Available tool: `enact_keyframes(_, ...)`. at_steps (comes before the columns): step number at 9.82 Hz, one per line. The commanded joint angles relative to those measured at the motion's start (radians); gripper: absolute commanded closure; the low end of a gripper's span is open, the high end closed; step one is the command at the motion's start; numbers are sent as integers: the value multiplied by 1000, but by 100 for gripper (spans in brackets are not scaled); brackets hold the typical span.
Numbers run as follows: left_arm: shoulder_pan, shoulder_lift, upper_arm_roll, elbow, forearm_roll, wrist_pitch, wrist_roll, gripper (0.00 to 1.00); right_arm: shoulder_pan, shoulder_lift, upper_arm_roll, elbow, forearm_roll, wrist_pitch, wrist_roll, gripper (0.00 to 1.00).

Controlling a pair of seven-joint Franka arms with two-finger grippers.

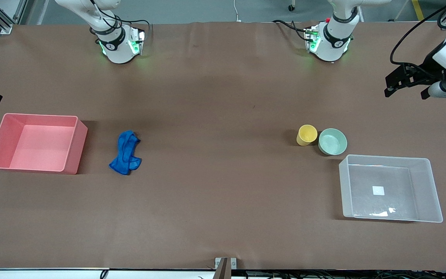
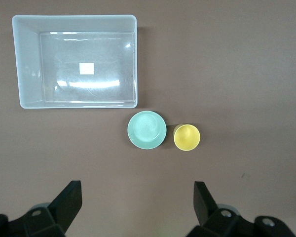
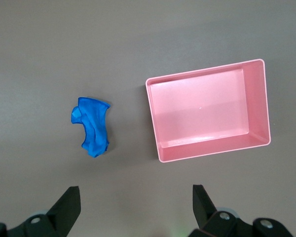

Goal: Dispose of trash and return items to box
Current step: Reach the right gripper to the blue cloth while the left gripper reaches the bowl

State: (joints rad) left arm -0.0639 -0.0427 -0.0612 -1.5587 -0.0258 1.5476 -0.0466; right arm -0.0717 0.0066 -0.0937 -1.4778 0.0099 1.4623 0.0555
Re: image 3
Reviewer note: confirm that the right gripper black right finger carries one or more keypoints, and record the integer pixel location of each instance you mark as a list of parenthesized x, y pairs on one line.
[(204, 212)]

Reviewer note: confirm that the blue cloth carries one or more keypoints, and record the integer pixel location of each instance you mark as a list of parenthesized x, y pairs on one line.
[(95, 123)]

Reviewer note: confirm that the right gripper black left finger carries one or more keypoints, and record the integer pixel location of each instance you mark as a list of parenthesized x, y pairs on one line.
[(61, 209)]

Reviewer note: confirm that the pink plastic box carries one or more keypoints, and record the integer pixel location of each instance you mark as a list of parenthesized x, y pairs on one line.
[(202, 111)]

